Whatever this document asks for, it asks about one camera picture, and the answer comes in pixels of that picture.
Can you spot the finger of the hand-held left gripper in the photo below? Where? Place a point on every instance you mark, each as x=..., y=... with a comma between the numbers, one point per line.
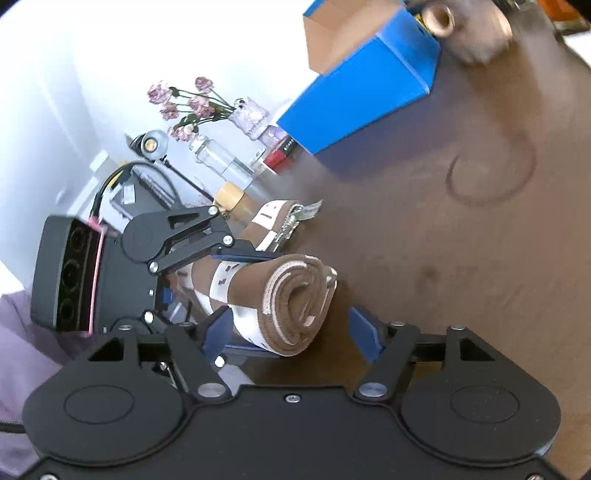
x=240, y=253
x=249, y=350

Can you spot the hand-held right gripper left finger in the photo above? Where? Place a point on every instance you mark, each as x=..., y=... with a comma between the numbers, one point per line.
x=218, y=332

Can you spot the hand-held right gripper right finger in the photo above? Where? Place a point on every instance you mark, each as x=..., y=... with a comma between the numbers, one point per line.
x=364, y=334

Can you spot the brown white checkered towel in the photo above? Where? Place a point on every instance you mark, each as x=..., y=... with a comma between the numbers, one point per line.
x=258, y=295

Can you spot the yellow cup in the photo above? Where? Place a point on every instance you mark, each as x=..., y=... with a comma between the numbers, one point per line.
x=231, y=196

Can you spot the black appliance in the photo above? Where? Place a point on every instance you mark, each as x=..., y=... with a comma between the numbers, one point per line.
x=147, y=194

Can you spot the clear glass bottle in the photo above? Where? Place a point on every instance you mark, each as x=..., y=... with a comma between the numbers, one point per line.
x=217, y=157

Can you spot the red box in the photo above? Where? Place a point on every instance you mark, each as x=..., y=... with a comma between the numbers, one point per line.
x=279, y=154

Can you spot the purple packet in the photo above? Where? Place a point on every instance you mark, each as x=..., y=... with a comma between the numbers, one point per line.
x=272, y=134

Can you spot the person's clothing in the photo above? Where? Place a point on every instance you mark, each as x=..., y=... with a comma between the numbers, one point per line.
x=23, y=369

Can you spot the patterned glass flower vase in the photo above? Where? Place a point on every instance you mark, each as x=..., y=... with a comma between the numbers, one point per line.
x=249, y=117

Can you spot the pink dried flowers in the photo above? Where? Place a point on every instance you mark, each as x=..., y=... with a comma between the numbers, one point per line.
x=198, y=104

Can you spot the blue cardboard box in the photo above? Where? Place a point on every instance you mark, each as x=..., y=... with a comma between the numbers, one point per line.
x=369, y=92

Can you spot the brown clay vase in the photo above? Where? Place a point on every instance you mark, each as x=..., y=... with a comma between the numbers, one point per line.
x=475, y=32

